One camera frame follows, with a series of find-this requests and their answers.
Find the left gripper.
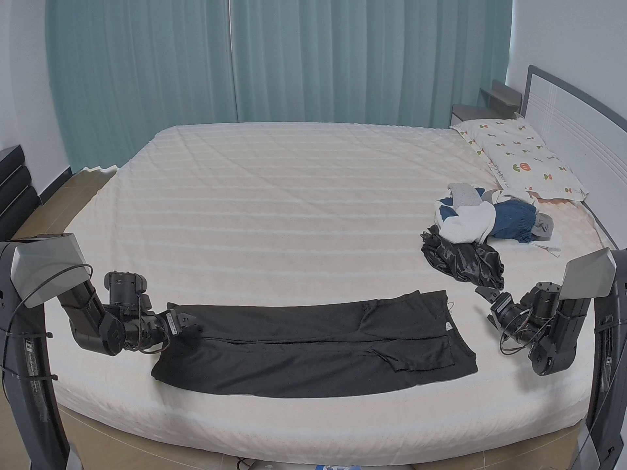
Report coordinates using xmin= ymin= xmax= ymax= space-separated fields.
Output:
xmin=143 ymin=311 xmax=198 ymax=344

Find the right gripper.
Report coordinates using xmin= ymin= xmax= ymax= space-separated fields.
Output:
xmin=474 ymin=286 xmax=526 ymax=334

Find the black T-shirt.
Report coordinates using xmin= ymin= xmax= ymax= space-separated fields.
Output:
xmin=151 ymin=289 xmax=478 ymax=399

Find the pile of clothes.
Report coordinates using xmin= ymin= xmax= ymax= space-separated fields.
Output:
xmin=433 ymin=182 xmax=561 ymax=259

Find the bed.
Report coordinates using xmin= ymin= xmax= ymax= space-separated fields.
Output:
xmin=10 ymin=65 xmax=627 ymax=459

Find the black shiny garment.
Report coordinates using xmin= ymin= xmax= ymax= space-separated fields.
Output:
xmin=420 ymin=225 xmax=505 ymax=291

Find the white printed pillow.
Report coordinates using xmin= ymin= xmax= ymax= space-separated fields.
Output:
xmin=450 ymin=118 xmax=588 ymax=200

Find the grey bedside table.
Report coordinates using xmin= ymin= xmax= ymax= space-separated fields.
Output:
xmin=451 ymin=79 xmax=522 ymax=126

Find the black chest of drawers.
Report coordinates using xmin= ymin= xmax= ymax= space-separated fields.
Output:
xmin=0 ymin=146 xmax=40 ymax=241

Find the blue-green curtain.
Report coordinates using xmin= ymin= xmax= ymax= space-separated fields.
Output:
xmin=45 ymin=0 xmax=238 ymax=172
xmin=230 ymin=0 xmax=512 ymax=127

